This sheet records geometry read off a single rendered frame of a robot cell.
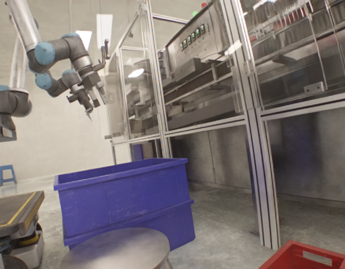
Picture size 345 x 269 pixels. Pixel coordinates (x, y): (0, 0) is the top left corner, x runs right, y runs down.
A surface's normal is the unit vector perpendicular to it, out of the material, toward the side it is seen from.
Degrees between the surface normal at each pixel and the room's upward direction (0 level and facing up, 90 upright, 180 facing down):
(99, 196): 90
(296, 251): 90
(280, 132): 90
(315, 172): 90
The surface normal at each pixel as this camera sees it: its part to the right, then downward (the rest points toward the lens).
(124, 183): 0.54, -0.12
